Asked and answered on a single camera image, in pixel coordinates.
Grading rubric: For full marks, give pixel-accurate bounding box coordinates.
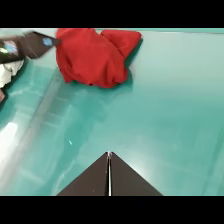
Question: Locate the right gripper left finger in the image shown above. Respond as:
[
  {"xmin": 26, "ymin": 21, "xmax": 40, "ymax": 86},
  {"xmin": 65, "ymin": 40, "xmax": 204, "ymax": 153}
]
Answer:
[{"xmin": 56, "ymin": 151, "xmax": 110, "ymax": 197}]

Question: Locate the white garment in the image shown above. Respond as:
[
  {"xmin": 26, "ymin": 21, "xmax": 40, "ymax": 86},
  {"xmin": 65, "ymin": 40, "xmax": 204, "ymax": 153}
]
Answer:
[{"xmin": 0, "ymin": 59, "xmax": 26, "ymax": 90}]

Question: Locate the red T-shirt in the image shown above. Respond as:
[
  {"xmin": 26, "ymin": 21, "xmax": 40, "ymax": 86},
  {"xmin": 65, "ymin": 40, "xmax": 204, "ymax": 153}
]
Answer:
[{"xmin": 54, "ymin": 28, "xmax": 144, "ymax": 90}]

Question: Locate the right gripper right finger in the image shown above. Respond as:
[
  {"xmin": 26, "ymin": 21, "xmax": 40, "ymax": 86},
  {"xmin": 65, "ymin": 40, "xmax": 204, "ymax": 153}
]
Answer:
[{"xmin": 109, "ymin": 151, "xmax": 164, "ymax": 197}]

